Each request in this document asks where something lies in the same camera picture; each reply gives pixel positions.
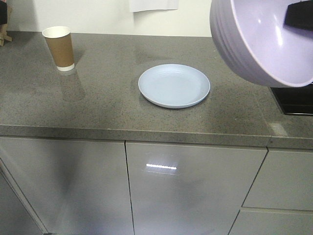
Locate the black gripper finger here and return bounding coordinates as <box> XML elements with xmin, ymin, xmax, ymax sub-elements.
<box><xmin>284</xmin><ymin>1</ymin><xmax>313</xmax><ymax>31</ymax></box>

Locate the purple plastic bowl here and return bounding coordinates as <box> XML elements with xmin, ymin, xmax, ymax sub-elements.
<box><xmin>210</xmin><ymin>0</ymin><xmax>313</xmax><ymax>88</ymax></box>

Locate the light blue plate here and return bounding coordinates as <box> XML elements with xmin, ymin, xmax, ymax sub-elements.
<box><xmin>138</xmin><ymin>64</ymin><xmax>211</xmax><ymax>109</ymax></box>

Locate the brown paper cup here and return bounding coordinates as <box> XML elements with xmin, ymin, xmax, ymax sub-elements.
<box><xmin>42</xmin><ymin>26</ymin><xmax>75</xmax><ymax>71</ymax></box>

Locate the black induction cooktop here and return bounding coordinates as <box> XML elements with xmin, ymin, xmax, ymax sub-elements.
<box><xmin>270</xmin><ymin>83</ymin><xmax>313</xmax><ymax>116</ymax></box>

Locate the white paper sheet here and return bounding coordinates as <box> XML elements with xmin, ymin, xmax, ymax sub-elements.
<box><xmin>129</xmin><ymin>0</ymin><xmax>179</xmax><ymax>12</ymax></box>

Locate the grey drawer front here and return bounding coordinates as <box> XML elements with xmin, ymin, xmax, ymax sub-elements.
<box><xmin>243</xmin><ymin>148</ymin><xmax>313</xmax><ymax>211</ymax></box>

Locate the grey side cabinet door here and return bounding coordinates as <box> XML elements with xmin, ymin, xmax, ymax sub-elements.
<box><xmin>126</xmin><ymin>142</ymin><xmax>267</xmax><ymax>235</ymax></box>

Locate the grey left cabinet door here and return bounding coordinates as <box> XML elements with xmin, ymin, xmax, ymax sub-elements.
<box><xmin>0</xmin><ymin>138</ymin><xmax>133</xmax><ymax>235</ymax></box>

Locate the wooden folding dish rack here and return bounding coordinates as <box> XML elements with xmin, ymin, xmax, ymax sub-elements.
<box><xmin>0</xmin><ymin>0</ymin><xmax>12</xmax><ymax>47</ymax></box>

